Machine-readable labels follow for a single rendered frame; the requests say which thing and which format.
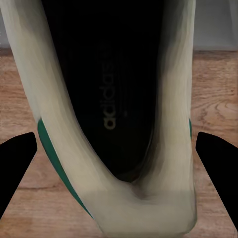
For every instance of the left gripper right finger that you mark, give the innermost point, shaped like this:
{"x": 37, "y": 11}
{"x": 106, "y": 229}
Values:
{"x": 220, "y": 159}

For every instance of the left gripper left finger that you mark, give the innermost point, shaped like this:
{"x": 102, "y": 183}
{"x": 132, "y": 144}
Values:
{"x": 15, "y": 157}

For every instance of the gym shoe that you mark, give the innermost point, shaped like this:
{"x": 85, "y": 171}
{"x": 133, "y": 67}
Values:
{"x": 109, "y": 84}

